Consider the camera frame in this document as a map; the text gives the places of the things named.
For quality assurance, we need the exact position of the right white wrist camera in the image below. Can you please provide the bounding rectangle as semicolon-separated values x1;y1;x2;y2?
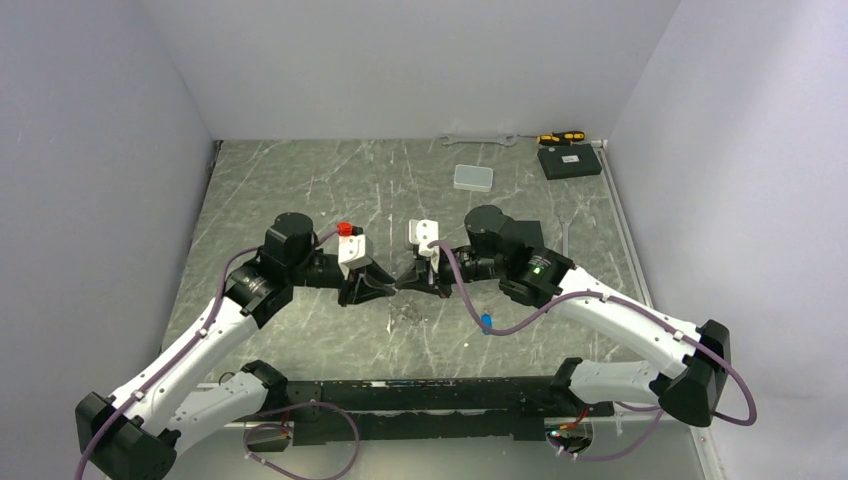
407;219;439;260

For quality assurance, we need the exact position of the blue key tag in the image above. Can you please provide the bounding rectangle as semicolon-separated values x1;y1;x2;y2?
481;313;493;335

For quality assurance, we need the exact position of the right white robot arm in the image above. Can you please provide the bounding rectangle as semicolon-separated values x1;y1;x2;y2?
396;205;731;427

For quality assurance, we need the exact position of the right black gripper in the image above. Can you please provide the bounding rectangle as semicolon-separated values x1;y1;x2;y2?
395;245;504;299

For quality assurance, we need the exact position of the black rectangular box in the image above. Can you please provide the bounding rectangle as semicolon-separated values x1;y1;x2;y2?
537;144;602;180

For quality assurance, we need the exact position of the silver open-end wrench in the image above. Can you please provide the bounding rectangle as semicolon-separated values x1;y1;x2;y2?
439;134;519;147

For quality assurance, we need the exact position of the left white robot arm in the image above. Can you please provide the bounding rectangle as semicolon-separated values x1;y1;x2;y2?
74;212;395;479

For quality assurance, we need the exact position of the small silver wrench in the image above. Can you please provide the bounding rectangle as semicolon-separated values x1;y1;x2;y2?
559;216;571;256

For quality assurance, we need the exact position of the white plastic box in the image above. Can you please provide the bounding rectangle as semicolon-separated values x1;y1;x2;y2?
453;164;494;192

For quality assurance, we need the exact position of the metal keyring disc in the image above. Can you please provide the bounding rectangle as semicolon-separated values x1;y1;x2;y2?
386;301;425;333

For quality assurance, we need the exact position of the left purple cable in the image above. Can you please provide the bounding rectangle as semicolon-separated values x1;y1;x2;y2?
74;228;362;480

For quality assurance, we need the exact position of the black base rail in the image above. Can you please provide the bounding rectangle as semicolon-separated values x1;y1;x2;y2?
241;360;614;446

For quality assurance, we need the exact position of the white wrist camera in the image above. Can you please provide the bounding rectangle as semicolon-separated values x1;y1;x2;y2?
337;222;373;275
407;219;439;260

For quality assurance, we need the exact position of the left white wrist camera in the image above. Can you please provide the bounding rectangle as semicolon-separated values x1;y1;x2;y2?
337;222;373;275

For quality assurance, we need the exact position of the black flat phone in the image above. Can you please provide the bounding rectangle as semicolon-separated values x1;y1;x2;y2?
508;220;545;248

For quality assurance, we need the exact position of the yellow black screwdriver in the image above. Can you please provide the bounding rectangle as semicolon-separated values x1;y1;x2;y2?
536;131;586;147

